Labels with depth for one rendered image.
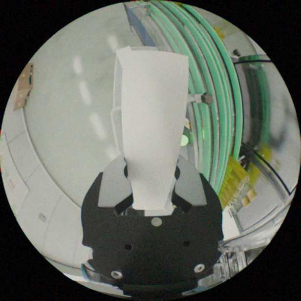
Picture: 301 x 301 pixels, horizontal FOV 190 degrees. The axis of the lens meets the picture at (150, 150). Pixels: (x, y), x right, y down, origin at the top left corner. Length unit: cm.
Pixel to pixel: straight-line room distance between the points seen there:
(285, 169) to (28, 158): 391
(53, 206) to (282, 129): 393
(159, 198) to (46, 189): 340
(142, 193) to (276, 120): 49
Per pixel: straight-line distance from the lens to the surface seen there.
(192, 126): 37
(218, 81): 33
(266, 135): 50
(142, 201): 18
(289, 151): 47
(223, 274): 168
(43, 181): 345
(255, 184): 58
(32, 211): 339
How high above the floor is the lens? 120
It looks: 61 degrees down
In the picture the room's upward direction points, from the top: 177 degrees clockwise
